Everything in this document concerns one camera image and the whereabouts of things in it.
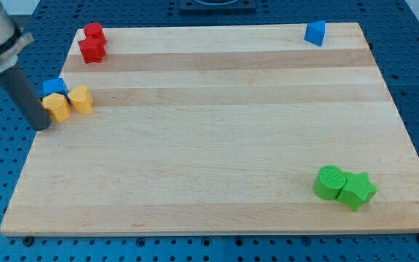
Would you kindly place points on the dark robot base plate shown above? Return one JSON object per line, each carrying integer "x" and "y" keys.
{"x": 216, "y": 5}

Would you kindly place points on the green star block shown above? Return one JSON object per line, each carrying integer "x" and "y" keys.
{"x": 357, "y": 190}

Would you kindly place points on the light wooden board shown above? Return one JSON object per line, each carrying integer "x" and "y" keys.
{"x": 219, "y": 130}

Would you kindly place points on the blue cube block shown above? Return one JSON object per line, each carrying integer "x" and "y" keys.
{"x": 56, "y": 85}

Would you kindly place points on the yellow hexagon block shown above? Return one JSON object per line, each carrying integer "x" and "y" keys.
{"x": 57, "y": 107}

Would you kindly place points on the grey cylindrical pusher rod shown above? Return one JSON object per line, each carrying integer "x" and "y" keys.
{"x": 18, "y": 87}

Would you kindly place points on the green cylinder block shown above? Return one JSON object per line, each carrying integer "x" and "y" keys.
{"x": 329, "y": 182}

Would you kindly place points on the yellow heart block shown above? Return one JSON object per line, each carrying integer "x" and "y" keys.
{"x": 81, "y": 99}

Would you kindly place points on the red cylinder block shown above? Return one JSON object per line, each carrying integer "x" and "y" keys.
{"x": 95, "y": 31}

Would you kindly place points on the blue triangle block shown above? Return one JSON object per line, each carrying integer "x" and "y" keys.
{"x": 315, "y": 32}

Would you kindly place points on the red star block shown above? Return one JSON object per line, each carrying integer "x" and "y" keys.
{"x": 92, "y": 50}

